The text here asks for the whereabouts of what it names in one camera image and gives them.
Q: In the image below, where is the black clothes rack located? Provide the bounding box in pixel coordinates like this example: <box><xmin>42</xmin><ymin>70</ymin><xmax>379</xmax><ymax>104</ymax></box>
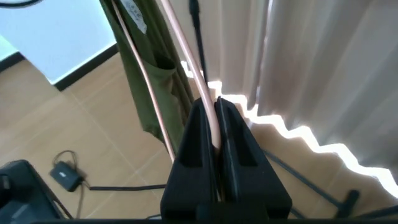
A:
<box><xmin>188</xmin><ymin>0</ymin><xmax>398</xmax><ymax>220</ymax></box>

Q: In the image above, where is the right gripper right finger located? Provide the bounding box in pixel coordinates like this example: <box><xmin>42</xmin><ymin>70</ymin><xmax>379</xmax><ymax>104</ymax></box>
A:
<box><xmin>214</xmin><ymin>96</ymin><xmax>293</xmax><ymax>220</ymax></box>

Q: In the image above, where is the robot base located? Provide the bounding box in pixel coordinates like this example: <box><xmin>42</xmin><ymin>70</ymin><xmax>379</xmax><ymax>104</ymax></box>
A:
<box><xmin>0</xmin><ymin>159</ymin><xmax>65</xmax><ymax>220</ymax></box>

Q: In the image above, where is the pink clothes hanger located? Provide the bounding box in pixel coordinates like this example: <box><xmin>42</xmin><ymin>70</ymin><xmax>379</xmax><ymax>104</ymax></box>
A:
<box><xmin>110</xmin><ymin>0</ymin><xmax>222</xmax><ymax>164</ymax></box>

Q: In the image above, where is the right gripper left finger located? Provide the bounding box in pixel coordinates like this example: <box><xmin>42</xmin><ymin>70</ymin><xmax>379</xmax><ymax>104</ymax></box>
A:
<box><xmin>160</xmin><ymin>98</ymin><xmax>220</xmax><ymax>220</ymax></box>

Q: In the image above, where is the green long-sleeved shirt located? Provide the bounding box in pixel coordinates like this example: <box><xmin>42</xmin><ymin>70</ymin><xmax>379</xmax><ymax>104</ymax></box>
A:
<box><xmin>98</xmin><ymin>0</ymin><xmax>195</xmax><ymax>155</ymax></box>

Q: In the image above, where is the black cable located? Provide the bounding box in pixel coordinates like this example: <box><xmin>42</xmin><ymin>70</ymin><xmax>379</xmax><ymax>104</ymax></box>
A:
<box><xmin>0</xmin><ymin>0</ymin><xmax>44</xmax><ymax>9</ymax></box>
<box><xmin>52</xmin><ymin>150</ymin><xmax>167</xmax><ymax>219</ymax></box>

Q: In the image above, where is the black power adapter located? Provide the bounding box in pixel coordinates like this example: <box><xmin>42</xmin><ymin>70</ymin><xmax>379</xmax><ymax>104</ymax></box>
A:
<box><xmin>49</xmin><ymin>160</ymin><xmax>85</xmax><ymax>193</ymax></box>

